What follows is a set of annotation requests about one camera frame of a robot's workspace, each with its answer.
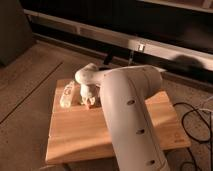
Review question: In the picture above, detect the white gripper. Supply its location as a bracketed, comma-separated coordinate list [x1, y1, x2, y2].
[80, 84, 98, 105]

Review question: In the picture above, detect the small red pepper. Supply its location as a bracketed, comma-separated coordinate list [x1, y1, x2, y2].
[85, 104, 94, 110]

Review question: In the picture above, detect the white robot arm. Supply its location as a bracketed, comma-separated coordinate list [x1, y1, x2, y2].
[75, 63, 170, 171]

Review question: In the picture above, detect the clear plastic bottle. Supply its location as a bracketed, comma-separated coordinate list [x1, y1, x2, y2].
[60, 81, 75, 108]

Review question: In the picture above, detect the wooden cutting board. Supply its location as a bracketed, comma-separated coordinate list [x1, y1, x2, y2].
[46, 79, 191, 164]

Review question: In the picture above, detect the dark chair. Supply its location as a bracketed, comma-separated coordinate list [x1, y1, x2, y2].
[0, 0, 35, 66]

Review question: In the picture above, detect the white wall rail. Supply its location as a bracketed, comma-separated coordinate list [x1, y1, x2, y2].
[24, 9, 213, 71]

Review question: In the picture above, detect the black cable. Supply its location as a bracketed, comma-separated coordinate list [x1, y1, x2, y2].
[172, 101, 213, 171]

